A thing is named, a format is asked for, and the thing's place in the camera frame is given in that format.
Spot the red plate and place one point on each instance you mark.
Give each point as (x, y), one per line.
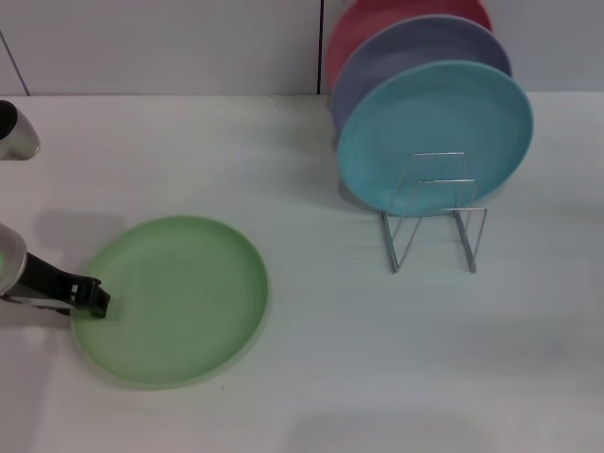
(373, 19)

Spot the teal plate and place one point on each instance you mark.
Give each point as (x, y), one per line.
(424, 118)

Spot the green plate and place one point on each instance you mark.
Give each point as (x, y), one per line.
(179, 307)

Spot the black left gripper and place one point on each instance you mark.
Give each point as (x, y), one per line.
(47, 280)

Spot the purple plate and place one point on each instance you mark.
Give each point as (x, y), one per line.
(424, 45)

